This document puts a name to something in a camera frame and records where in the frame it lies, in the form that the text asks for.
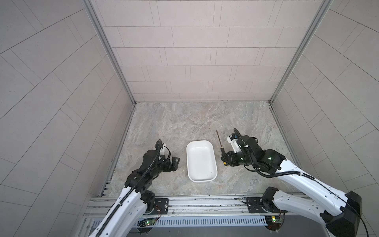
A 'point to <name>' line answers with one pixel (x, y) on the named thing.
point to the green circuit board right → (276, 219)
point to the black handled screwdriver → (222, 150)
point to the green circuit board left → (146, 222)
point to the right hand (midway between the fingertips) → (223, 159)
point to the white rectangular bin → (201, 160)
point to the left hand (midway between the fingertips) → (175, 158)
